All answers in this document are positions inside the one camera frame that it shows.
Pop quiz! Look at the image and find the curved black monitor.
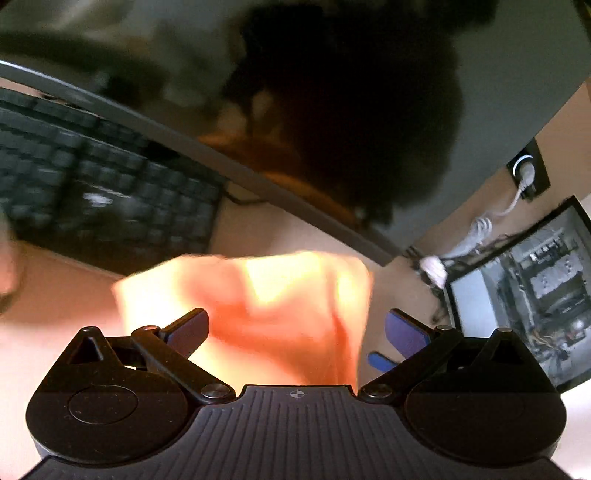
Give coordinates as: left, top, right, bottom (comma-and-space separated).
0, 0, 591, 267

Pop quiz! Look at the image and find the orange and green pumpkin costume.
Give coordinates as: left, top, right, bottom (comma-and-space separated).
112, 251, 376, 387

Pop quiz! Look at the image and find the black wall socket strip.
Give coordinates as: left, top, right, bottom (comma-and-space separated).
506, 138, 553, 202

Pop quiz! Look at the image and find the black keyboard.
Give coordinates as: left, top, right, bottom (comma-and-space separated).
0, 87, 225, 274

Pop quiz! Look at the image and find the white power cable with plug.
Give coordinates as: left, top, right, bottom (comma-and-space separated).
450, 166, 537, 265

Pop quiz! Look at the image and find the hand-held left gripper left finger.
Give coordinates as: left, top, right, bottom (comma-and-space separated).
60, 307, 235, 403

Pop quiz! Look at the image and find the white lace cloth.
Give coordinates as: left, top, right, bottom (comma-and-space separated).
419, 256, 450, 288

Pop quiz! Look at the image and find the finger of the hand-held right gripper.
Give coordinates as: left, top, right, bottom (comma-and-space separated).
368, 351, 399, 373

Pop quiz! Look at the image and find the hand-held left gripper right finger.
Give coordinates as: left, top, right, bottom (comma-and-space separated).
358, 309, 533, 403

